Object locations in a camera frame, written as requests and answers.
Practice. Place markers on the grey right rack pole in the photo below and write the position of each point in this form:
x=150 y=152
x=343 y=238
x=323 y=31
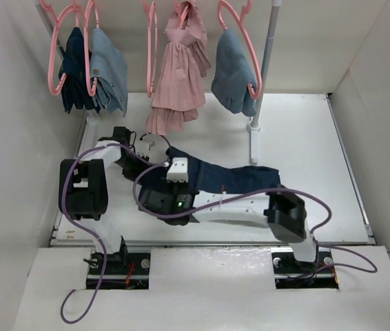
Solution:
x=275 y=9

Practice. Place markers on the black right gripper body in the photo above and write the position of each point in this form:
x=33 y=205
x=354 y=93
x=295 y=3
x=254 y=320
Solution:
x=173 y=188

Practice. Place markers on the white rack foot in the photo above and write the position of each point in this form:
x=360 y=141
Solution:
x=88 y=137
x=254 y=141

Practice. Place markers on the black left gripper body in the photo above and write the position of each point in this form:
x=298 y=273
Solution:
x=132 y=165

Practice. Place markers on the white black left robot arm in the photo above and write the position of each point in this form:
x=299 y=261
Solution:
x=83 y=193

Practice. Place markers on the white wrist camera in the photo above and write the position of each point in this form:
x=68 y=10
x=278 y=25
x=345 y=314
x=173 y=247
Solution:
x=146 y=147
x=178 y=170

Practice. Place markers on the dark blue denim trousers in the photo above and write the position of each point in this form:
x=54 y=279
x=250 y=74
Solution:
x=209 y=177

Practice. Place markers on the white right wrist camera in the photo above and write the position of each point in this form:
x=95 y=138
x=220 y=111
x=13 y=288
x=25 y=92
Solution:
x=178 y=170

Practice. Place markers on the grey rack pole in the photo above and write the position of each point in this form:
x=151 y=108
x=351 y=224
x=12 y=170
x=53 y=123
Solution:
x=275 y=9
x=47 y=15

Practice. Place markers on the white left rack foot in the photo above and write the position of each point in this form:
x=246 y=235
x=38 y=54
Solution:
x=88 y=137

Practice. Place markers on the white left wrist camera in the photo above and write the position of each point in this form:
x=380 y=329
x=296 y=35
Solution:
x=146 y=147

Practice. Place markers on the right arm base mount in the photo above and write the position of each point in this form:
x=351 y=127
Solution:
x=291 y=274

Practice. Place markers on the grey left rack pole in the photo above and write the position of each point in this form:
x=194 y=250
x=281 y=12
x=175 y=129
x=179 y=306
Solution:
x=47 y=15

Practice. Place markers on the hanging pink dress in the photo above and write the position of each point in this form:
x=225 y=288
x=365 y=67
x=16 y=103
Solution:
x=180 y=92

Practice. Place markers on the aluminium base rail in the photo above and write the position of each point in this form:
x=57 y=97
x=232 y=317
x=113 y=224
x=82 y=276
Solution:
x=215 y=236

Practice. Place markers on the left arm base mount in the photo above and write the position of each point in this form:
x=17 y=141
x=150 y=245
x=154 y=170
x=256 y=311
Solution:
x=133 y=273

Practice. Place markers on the white right rack foot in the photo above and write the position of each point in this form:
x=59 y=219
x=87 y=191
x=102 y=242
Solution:
x=254 y=141

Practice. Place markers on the hanging dark navy trousers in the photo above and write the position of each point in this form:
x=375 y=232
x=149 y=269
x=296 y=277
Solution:
x=74 y=92

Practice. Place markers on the pink hanger holding dress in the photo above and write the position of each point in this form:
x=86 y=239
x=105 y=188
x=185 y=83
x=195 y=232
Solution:
x=182 y=9

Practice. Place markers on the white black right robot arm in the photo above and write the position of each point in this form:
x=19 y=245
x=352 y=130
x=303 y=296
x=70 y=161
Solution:
x=283 y=213

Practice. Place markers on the hanging light blue trousers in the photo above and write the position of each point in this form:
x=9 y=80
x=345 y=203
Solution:
x=109 y=67

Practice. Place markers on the hanging blue grey trousers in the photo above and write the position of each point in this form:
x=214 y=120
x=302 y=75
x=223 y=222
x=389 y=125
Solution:
x=232 y=76

